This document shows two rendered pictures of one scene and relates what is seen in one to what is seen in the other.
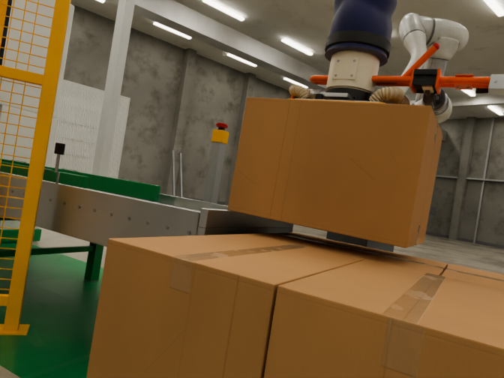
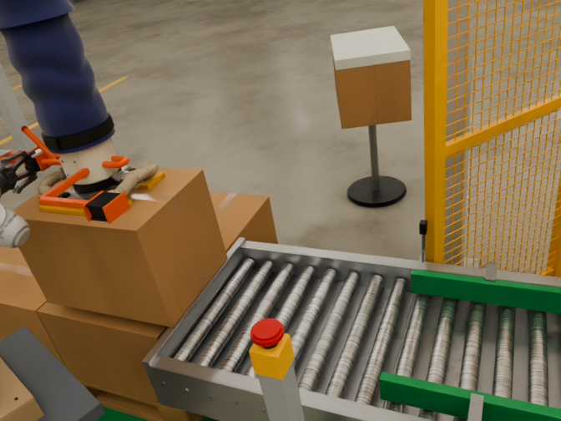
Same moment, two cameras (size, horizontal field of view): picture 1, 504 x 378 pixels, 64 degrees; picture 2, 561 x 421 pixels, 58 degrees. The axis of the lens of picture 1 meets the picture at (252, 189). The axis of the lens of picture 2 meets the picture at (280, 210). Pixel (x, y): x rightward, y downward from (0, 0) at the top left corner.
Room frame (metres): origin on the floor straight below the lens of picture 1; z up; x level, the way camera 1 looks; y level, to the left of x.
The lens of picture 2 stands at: (3.09, 0.28, 1.77)
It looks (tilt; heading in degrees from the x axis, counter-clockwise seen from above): 31 degrees down; 179
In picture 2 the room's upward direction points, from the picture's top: 10 degrees counter-clockwise
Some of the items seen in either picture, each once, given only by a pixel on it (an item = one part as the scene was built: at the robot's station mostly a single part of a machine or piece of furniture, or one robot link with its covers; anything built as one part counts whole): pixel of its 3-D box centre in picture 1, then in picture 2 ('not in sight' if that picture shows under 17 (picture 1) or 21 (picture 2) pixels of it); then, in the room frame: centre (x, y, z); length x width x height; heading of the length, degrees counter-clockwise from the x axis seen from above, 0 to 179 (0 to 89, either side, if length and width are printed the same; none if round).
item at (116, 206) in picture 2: not in sight; (106, 206); (1.83, -0.17, 1.14); 0.09 x 0.08 x 0.05; 149
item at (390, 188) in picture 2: not in sight; (373, 151); (0.11, 1.01, 0.31); 0.40 x 0.40 x 0.62
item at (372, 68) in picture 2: not in sight; (368, 75); (0.11, 1.01, 0.82); 0.60 x 0.40 x 0.40; 171
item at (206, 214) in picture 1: (255, 219); (202, 296); (1.59, -0.03, 0.58); 0.70 x 0.03 x 0.06; 151
